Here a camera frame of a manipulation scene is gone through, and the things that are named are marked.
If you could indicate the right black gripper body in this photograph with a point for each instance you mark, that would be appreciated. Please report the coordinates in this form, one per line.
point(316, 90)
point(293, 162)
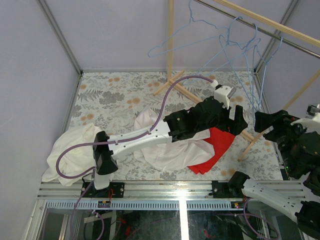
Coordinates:
point(283, 131)

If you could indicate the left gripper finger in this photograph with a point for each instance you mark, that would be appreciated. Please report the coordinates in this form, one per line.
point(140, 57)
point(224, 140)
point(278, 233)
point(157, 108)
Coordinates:
point(226, 104)
point(238, 124)

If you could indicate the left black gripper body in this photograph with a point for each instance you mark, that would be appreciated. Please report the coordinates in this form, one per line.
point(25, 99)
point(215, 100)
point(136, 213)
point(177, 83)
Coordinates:
point(231, 122)

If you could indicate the white button shirt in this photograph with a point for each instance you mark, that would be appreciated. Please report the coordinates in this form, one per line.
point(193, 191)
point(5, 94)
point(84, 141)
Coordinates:
point(177, 155)

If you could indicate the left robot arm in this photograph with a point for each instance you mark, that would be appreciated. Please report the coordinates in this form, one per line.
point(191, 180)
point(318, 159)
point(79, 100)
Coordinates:
point(177, 126)

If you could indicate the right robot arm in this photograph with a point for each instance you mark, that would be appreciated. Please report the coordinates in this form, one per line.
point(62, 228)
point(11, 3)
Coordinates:
point(298, 141)

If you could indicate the red shirt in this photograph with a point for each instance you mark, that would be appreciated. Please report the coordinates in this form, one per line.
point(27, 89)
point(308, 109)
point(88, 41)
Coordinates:
point(221, 142)

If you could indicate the metal hanging rod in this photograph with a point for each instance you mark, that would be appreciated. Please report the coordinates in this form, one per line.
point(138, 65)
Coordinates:
point(260, 28)

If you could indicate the floral table mat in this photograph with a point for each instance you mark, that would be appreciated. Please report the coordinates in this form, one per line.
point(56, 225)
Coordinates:
point(113, 100)

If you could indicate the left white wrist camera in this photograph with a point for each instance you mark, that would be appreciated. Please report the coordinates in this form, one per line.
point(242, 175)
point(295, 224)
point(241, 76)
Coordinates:
point(222, 92)

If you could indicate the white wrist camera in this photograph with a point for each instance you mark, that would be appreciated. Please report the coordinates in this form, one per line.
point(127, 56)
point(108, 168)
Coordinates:
point(222, 92)
point(312, 119)

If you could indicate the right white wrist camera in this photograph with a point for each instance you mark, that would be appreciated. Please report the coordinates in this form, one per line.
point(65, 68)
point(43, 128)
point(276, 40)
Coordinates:
point(312, 119)

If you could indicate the wooden rack frame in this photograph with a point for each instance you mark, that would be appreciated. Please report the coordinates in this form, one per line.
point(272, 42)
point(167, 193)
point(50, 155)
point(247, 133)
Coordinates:
point(171, 80)

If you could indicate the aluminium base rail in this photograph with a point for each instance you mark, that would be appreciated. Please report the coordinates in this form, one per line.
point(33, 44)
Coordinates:
point(142, 195)

